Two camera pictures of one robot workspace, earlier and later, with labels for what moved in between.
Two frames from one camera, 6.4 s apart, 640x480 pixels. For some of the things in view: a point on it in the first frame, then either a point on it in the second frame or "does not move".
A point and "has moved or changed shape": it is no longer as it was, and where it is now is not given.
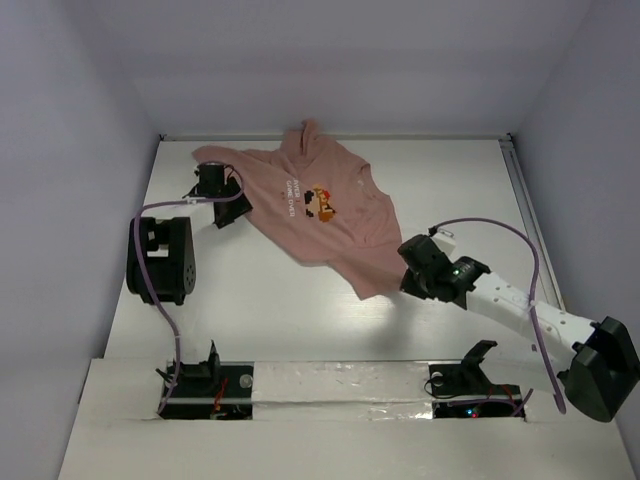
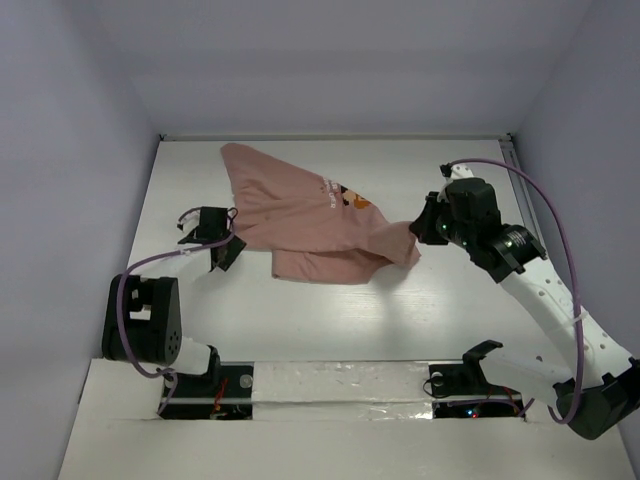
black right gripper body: x=416 y=284 to x=439 y=226
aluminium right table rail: x=548 y=275 does not move
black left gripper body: x=235 y=206 to x=232 y=249
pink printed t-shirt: x=306 y=201 has moved or changed shape
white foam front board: x=329 y=420 does not move
